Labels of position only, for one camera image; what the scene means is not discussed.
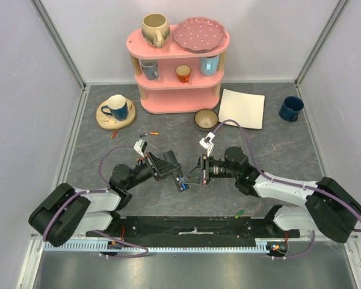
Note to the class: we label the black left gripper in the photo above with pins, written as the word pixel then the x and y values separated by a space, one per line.
pixel 166 168

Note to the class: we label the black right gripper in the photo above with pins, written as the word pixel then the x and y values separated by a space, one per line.
pixel 203 170

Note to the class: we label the dark battery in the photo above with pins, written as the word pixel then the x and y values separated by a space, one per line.
pixel 178 180

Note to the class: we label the black remote control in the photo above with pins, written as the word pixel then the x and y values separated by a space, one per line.
pixel 177 174

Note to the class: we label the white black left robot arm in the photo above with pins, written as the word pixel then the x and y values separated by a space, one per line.
pixel 67 212

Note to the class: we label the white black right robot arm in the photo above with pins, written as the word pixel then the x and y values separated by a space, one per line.
pixel 322 206

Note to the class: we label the brown ceramic bowl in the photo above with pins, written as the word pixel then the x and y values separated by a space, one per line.
pixel 206 119

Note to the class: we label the green yellow battery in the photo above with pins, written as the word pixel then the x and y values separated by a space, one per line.
pixel 239 214

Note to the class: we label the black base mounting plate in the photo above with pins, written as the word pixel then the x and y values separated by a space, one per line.
pixel 138 226

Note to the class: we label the round beige patterned plate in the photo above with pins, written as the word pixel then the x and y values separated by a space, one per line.
pixel 109 122

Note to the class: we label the teal mug cream inside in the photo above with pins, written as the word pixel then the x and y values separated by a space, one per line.
pixel 116 106

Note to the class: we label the white square plate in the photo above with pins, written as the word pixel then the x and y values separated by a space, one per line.
pixel 246 109

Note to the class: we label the pink three-tier shelf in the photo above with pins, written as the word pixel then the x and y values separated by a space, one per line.
pixel 180 86

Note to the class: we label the small orange cup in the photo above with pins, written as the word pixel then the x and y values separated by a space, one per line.
pixel 183 73

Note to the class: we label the grey blue mug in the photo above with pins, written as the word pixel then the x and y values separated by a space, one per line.
pixel 150 69

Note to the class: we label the light blue mug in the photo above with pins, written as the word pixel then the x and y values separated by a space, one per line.
pixel 208 65

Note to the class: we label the dark blue mug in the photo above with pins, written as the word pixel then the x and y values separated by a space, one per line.
pixel 291 108

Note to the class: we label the pink polka dot plate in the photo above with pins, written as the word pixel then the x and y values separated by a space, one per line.
pixel 199 34

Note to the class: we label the beige ceramic mug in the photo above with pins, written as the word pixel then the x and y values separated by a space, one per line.
pixel 156 30

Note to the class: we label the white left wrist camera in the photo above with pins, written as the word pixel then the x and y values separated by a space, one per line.
pixel 140 147

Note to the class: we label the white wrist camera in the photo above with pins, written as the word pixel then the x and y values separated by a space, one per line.
pixel 206 142
pixel 140 147

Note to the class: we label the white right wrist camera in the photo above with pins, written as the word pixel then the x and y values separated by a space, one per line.
pixel 206 142

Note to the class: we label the white slotted cable duct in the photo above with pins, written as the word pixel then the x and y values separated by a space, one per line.
pixel 106 246

